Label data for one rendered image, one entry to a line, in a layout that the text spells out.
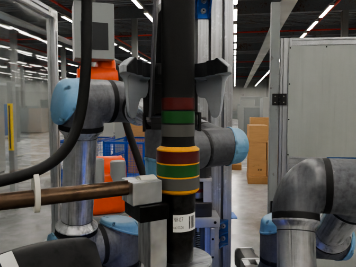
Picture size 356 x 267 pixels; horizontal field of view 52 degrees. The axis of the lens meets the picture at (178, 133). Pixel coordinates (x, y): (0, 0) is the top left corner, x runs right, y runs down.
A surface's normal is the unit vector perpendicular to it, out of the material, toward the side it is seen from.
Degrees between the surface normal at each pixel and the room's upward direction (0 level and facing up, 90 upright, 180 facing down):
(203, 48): 90
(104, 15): 90
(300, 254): 67
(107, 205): 90
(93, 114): 100
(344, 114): 90
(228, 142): 72
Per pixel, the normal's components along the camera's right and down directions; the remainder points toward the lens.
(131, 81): 0.97, 0.08
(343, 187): -0.21, -0.09
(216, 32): 0.06, 0.07
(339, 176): -0.18, -0.43
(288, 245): -0.63, -0.30
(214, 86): -0.92, 0.10
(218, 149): 0.58, 0.03
